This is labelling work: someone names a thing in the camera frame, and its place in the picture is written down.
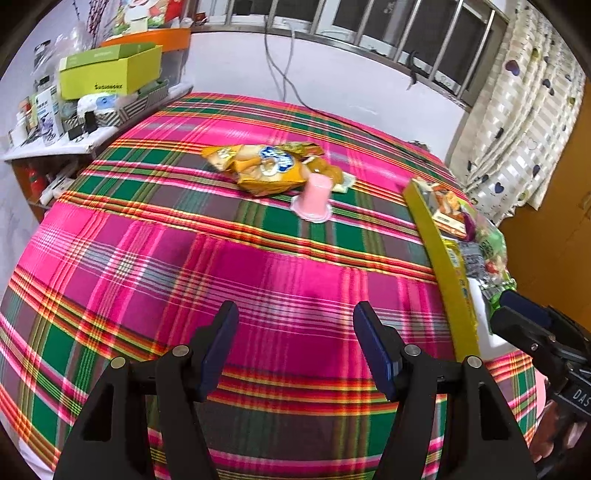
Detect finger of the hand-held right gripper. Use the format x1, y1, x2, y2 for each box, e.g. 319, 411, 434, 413
499, 290, 568, 330
489, 305, 561, 365

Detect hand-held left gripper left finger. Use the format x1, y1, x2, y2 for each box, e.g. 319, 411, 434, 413
53, 300, 240, 480

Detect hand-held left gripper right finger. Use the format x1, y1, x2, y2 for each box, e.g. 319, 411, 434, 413
353, 301, 539, 480

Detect clear nut packet green label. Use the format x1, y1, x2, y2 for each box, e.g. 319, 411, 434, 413
475, 217, 506, 257

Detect yellow-green shallow box tray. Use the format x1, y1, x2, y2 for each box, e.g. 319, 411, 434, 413
403, 178, 518, 365

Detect orange snack packet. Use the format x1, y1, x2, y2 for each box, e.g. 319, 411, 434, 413
422, 182, 469, 236

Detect person's right hand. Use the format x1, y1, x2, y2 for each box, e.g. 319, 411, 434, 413
531, 401, 575, 464

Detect brown wooden door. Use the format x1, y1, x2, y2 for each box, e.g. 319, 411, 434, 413
501, 194, 591, 324

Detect dark clear snack packet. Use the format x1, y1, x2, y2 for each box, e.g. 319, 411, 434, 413
459, 240, 485, 278

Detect pink plaid tablecloth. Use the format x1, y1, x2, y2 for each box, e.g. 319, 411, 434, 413
0, 92, 548, 480

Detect pink jelly cup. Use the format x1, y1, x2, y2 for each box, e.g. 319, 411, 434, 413
291, 174, 333, 221

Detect heart print curtain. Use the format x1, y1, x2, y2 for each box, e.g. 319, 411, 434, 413
445, 9, 591, 227

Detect brown pastry packet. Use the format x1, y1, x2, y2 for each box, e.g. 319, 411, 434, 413
302, 157, 345, 185

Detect yellow cookie packet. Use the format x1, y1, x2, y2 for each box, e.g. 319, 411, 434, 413
233, 144, 315, 197

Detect gold candy packet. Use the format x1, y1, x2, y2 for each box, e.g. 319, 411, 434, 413
201, 144, 245, 171

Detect yellow green wrapper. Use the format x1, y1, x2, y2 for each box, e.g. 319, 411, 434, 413
281, 142, 324, 158

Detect black hook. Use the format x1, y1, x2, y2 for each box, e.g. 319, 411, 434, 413
405, 50, 420, 90

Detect white shelf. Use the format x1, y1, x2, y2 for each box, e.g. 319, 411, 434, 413
0, 83, 195, 162

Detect striped box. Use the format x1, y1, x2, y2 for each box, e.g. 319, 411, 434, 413
62, 78, 169, 130

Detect black binder clip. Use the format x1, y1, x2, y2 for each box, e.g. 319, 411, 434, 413
69, 113, 98, 139

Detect wooden cabinet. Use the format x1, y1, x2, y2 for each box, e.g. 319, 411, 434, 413
9, 138, 116, 222

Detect white blue packet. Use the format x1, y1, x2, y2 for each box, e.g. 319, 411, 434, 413
76, 92, 123, 116

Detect green cardboard box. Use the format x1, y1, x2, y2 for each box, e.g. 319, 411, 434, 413
58, 42, 163, 101

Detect white product box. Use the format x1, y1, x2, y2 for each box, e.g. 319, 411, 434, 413
34, 88, 65, 139

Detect metal window grille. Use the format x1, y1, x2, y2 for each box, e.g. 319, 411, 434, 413
189, 0, 511, 112

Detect orange lid storage container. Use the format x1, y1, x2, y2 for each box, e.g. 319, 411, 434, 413
99, 28, 192, 90

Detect clear plastic bag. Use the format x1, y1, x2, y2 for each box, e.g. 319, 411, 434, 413
30, 25, 93, 77

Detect colourful printed carton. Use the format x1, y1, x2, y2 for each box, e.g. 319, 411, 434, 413
108, 0, 185, 35

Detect purple flower branches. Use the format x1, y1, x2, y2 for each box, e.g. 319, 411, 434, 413
71, 0, 116, 49

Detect black cable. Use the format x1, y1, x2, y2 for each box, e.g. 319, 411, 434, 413
263, 30, 444, 158

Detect grey cable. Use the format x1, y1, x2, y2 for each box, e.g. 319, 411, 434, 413
277, 28, 298, 102

